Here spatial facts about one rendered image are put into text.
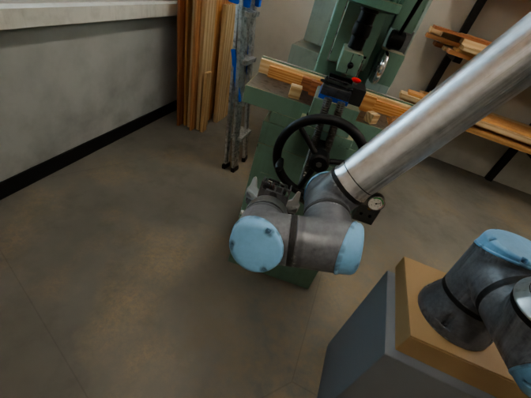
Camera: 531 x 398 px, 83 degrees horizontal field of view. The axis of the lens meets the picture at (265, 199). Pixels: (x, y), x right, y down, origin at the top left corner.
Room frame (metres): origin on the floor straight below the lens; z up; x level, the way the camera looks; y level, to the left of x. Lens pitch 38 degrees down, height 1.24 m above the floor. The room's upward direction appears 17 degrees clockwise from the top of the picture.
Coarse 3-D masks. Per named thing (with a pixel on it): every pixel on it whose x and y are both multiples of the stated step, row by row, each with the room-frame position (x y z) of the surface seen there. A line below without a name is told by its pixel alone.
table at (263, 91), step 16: (256, 80) 1.07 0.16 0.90; (272, 80) 1.13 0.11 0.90; (256, 96) 1.00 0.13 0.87; (272, 96) 0.99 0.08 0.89; (304, 96) 1.06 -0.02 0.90; (288, 112) 0.99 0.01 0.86; (304, 112) 0.99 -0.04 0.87; (304, 128) 0.89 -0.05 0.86; (368, 128) 0.98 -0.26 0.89; (384, 128) 0.99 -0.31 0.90; (336, 144) 0.89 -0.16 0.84
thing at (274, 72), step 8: (272, 72) 1.15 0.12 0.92; (280, 72) 1.15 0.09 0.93; (288, 72) 1.15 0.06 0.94; (280, 80) 1.15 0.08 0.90; (288, 80) 1.15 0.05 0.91; (296, 80) 1.15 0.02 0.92; (376, 104) 1.13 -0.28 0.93; (384, 104) 1.13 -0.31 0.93; (392, 104) 1.14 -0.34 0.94; (384, 112) 1.13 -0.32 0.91; (392, 112) 1.13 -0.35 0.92; (400, 112) 1.13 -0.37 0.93
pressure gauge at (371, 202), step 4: (372, 196) 0.92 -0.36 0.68; (376, 196) 0.92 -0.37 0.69; (380, 196) 0.92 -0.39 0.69; (368, 200) 0.91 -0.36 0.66; (372, 200) 0.91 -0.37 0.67; (376, 200) 0.91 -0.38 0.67; (380, 200) 0.91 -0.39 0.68; (384, 200) 0.91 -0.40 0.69; (368, 204) 0.91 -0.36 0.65; (372, 204) 0.91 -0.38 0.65; (380, 204) 0.91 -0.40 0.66; (384, 204) 0.91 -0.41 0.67; (368, 208) 0.93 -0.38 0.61; (372, 208) 0.91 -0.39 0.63; (376, 208) 0.91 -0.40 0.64; (380, 208) 0.91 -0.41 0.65
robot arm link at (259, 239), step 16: (256, 208) 0.40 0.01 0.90; (272, 208) 0.42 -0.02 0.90; (240, 224) 0.34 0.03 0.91; (256, 224) 0.34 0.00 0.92; (272, 224) 0.35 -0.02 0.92; (288, 224) 0.36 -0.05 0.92; (240, 240) 0.33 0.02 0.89; (256, 240) 0.33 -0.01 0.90; (272, 240) 0.33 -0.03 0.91; (240, 256) 0.32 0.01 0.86; (256, 256) 0.32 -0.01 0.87; (272, 256) 0.32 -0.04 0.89
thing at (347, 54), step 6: (342, 48) 1.21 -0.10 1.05; (348, 48) 1.15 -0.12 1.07; (342, 54) 1.10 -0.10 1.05; (348, 54) 1.10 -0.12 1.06; (354, 54) 1.10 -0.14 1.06; (360, 54) 1.10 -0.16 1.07; (342, 60) 1.10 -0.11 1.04; (348, 60) 1.10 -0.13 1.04; (354, 60) 1.10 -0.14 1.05; (360, 60) 1.10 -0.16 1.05; (342, 66) 1.10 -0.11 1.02; (354, 66) 1.10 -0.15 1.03; (342, 72) 1.10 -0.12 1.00; (348, 72) 1.10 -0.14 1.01; (354, 72) 1.10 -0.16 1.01
